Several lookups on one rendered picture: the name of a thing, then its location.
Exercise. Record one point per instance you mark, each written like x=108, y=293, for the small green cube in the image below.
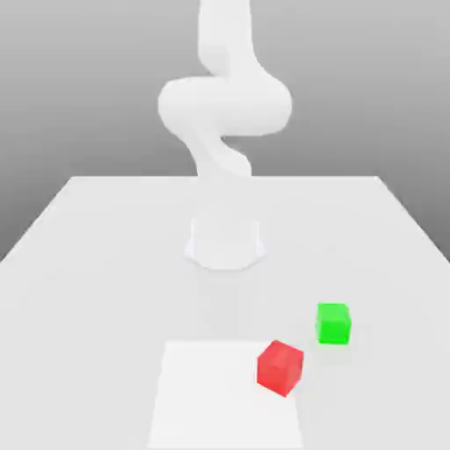
x=333, y=323

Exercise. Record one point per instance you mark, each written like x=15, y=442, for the small red cube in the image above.
x=279, y=367

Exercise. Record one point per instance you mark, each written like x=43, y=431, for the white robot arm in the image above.
x=225, y=105

